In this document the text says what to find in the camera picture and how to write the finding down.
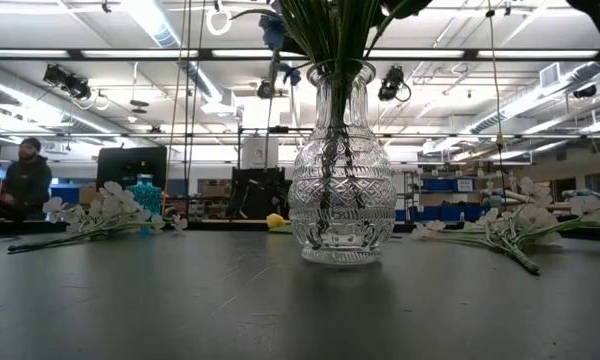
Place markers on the red artificial tulip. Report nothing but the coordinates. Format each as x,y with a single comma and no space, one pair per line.
405,6

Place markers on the shelf with blue bins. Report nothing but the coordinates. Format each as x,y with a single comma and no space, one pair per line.
440,185

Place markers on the white artificial flower bunch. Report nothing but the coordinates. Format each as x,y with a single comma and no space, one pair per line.
112,192
532,217

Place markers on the large black monitor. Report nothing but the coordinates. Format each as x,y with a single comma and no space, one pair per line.
130,165

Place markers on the person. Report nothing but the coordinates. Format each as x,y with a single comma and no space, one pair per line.
27,180

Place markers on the blue glass vase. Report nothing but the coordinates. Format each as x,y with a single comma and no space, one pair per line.
146,197

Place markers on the clear cut-glass vase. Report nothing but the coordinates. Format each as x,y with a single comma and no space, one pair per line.
342,200

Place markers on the black mounted camera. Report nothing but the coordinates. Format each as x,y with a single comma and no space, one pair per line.
266,90
392,82
65,80

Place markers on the yellow artificial tulip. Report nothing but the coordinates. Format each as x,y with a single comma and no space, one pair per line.
275,220

